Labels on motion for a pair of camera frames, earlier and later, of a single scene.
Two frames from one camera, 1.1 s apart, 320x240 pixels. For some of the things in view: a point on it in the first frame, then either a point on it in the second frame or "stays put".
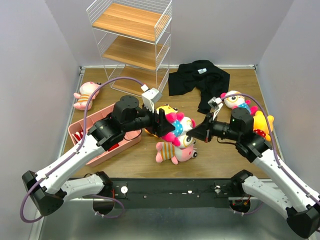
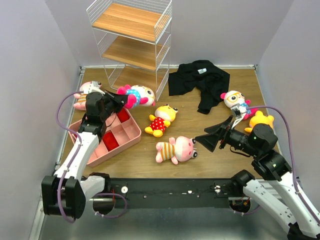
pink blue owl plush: x=178 y=137 → x=137 y=95
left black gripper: x=159 y=123 → x=120 y=100
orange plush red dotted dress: x=260 y=125 stays put
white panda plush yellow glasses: x=238 y=101 stays put
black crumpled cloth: x=210 y=81 stays put
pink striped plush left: x=86 y=90 stays put
